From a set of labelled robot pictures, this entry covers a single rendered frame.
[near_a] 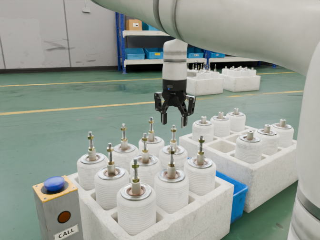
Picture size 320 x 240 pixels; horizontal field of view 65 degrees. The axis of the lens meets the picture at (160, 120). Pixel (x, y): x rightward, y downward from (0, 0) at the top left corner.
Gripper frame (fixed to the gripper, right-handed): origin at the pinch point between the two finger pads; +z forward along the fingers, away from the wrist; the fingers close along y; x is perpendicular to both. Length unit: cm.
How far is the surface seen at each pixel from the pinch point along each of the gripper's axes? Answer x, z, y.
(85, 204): -28.9, 17.4, -12.0
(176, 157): -3.5, 10.6, 2.9
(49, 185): -42.5, 2.2, -5.9
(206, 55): 452, 3, -152
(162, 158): -4.4, 11.7, -1.7
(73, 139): 32, 35, -88
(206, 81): 207, 19, -63
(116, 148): -9.2, 9.7, -16.9
